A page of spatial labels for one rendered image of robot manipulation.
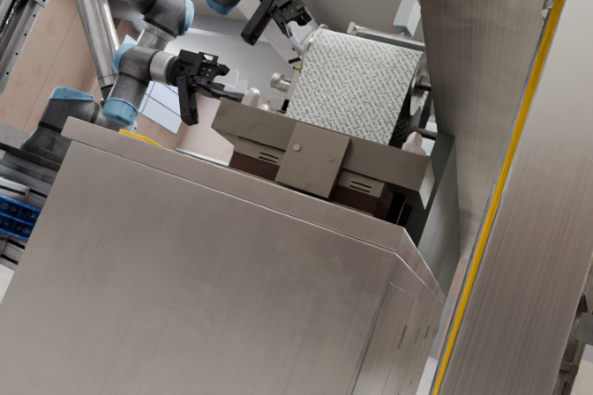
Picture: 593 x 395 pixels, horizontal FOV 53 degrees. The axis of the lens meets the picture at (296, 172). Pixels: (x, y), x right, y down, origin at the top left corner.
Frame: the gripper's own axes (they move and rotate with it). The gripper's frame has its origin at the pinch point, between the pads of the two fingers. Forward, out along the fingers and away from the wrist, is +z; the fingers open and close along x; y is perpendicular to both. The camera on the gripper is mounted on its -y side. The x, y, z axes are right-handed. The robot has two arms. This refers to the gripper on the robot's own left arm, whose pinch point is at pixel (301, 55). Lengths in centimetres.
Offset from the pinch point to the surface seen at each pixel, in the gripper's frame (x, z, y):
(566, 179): -85, 65, 9
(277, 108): -1.1, 9.0, -11.1
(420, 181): -28, 47, 5
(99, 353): -34, 46, -54
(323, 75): -8.4, 11.8, 1.7
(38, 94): 775, -676, -460
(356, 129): -8.5, 26.4, 1.6
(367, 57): -8.4, 13.9, 11.6
